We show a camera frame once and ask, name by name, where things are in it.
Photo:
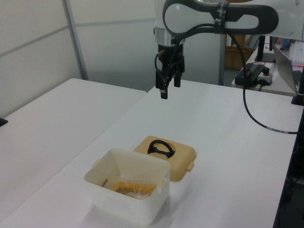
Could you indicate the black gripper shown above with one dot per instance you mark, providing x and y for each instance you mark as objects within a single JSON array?
[{"x": 169, "y": 54}]

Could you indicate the tan tool case lid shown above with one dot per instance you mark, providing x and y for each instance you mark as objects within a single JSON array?
[{"x": 180, "y": 154}]

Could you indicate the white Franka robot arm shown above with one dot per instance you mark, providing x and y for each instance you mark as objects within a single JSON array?
[{"x": 180, "y": 14}]

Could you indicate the yellow plastic-wrapped tool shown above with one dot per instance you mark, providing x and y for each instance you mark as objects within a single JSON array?
[{"x": 142, "y": 187}]

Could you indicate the white plastic tool case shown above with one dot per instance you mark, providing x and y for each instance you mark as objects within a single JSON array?
[{"x": 133, "y": 209}]

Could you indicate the black power supply box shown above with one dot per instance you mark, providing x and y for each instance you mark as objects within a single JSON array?
[{"x": 249, "y": 73}]

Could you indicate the grey emergency stop button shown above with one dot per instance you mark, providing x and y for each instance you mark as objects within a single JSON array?
[{"x": 266, "y": 77}]

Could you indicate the black monitor stand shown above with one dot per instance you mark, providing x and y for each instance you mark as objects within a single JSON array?
[{"x": 261, "y": 47}]

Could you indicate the grey background desk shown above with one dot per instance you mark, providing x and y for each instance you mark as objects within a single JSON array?
[{"x": 280, "y": 90}]

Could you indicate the grey laptop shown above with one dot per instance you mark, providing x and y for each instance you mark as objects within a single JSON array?
[{"x": 282, "y": 64}]

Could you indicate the grey partition post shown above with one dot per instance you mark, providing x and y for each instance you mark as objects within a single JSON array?
[
  {"x": 221, "y": 59},
  {"x": 74, "y": 35}
]

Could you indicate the dark table side frame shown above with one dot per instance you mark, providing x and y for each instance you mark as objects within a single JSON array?
[{"x": 292, "y": 178}]

